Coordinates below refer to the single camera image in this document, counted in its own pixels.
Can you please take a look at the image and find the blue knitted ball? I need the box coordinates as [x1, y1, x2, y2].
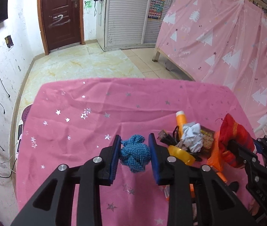
[119, 134, 151, 173]

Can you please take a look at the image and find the dark brown entrance door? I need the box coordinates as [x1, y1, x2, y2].
[37, 0, 84, 55]

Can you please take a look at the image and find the colourful wall poster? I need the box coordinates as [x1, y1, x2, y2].
[148, 0, 165, 21]

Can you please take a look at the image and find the orange cardboard box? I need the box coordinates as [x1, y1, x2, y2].
[164, 131, 229, 202]

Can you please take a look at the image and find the pink star tablecloth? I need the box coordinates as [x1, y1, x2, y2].
[16, 78, 255, 225]

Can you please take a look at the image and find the black usb cable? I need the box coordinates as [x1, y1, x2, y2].
[157, 124, 181, 147]

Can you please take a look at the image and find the pink tree-print curtain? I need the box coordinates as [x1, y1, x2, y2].
[156, 0, 267, 129]

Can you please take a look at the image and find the orange thread spool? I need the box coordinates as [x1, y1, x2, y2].
[176, 111, 187, 139]

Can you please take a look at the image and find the red knitted sock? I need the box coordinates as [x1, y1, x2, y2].
[218, 113, 256, 168]

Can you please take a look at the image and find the brown snack wrapper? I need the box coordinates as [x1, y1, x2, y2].
[200, 125, 215, 158]

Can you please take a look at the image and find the golden plastic egg half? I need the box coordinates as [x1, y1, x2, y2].
[168, 145, 195, 166]

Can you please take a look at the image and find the white louvered wardrobe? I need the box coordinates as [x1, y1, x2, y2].
[96, 0, 174, 51]

